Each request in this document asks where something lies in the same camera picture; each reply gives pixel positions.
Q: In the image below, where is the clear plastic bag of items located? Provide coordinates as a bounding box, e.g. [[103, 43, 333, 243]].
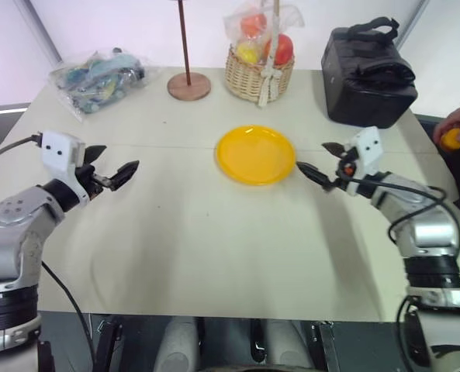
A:
[[48, 47, 161, 122]]

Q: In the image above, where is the thin black hanging cable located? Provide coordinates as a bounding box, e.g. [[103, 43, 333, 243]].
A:
[[40, 260, 99, 367]]

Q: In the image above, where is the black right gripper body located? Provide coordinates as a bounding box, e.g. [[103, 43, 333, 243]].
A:
[[327, 146, 361, 193]]

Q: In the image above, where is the black metal frame bracket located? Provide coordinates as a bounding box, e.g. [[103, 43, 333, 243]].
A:
[[95, 314, 125, 372], [310, 320, 342, 372]]

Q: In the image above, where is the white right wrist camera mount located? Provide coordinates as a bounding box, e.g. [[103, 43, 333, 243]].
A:
[[344, 126, 382, 195]]

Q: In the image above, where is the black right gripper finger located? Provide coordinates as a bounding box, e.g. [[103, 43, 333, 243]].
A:
[[321, 141, 348, 159], [296, 160, 332, 191]]

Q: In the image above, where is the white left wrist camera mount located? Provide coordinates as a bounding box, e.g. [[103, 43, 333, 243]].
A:
[[38, 130, 88, 203]]

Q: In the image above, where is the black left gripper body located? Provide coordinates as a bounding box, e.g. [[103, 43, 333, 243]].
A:
[[74, 164, 113, 200]]

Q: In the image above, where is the person's dark clothing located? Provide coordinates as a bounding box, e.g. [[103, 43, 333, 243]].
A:
[[413, 113, 460, 226]]

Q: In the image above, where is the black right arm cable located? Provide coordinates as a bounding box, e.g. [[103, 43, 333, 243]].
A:
[[340, 173, 460, 367]]

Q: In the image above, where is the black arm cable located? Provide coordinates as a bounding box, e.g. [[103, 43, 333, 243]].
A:
[[0, 133, 44, 174], [340, 173, 460, 367]]

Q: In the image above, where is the orange red fruit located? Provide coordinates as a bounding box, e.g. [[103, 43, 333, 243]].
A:
[[240, 12, 270, 39]]

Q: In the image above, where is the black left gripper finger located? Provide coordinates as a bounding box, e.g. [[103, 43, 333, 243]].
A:
[[109, 159, 141, 192], [82, 144, 108, 167]]

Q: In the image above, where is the grey rounded robot leg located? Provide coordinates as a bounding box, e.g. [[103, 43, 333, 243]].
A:
[[263, 319, 316, 372]]

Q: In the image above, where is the black fabric case with strap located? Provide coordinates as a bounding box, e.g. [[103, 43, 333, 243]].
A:
[[320, 16, 420, 130]]

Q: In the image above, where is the yellow plastic plate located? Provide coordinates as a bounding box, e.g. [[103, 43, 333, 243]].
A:
[[214, 124, 297, 187]]

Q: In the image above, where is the red apple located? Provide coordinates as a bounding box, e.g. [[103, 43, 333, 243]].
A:
[[263, 33, 296, 67]]

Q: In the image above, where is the wooden stand with round base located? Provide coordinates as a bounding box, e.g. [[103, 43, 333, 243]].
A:
[[166, 0, 213, 102]]

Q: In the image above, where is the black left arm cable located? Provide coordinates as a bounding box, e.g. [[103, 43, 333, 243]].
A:
[[0, 133, 44, 174]]

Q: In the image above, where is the yellow fruit in basket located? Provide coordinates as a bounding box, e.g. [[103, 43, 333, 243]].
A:
[[234, 40, 265, 65]]

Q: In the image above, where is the wicker basket with rope handle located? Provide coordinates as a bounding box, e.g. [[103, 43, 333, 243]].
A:
[[224, 0, 296, 110]]

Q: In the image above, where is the small orange yellow fruit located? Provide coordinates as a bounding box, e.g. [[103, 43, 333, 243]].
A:
[[439, 128, 460, 152]]

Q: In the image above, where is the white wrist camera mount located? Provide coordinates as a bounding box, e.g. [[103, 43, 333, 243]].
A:
[[38, 130, 88, 203], [344, 126, 382, 195]]

